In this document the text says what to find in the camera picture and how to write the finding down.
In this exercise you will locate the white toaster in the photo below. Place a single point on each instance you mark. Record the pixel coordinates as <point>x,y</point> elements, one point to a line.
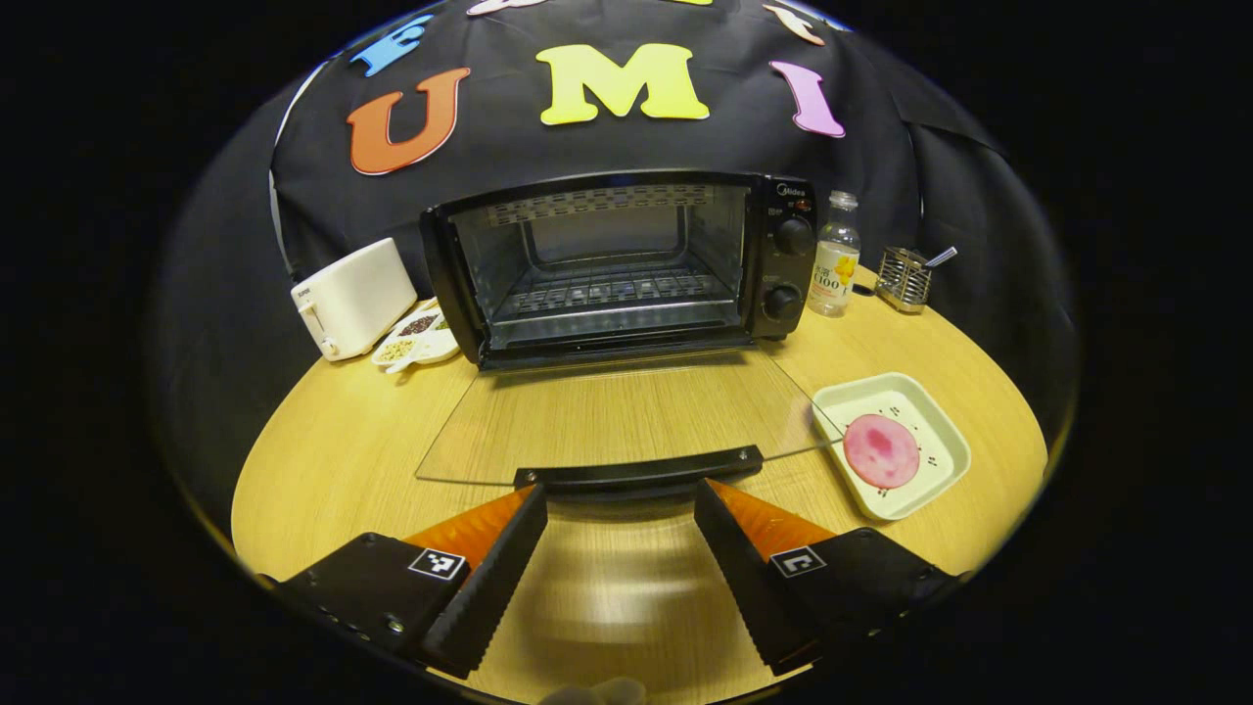
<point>352,299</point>

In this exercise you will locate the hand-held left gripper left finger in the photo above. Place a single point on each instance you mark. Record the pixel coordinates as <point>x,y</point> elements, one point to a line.
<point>494,578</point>

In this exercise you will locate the white divided snack dish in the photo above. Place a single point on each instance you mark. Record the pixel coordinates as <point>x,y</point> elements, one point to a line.
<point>421,338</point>

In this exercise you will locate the black backdrop cloth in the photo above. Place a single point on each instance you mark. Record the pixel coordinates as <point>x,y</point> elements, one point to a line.
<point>734,147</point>

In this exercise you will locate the pink round ham slice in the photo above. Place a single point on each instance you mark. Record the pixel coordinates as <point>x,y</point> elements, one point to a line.
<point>881,450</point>

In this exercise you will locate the black electric oven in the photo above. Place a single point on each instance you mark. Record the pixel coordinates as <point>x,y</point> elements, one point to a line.
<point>773,255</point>

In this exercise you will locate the white square plate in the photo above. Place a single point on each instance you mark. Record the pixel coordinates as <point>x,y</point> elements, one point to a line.
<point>935,416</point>

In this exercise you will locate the clear glass bottle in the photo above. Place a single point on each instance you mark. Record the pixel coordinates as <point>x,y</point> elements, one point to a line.
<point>834,264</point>

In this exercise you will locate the metal spoon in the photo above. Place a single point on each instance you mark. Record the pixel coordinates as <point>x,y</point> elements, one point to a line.
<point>942,258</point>

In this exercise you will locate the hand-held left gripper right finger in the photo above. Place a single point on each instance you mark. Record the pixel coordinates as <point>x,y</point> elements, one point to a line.
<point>749,578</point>

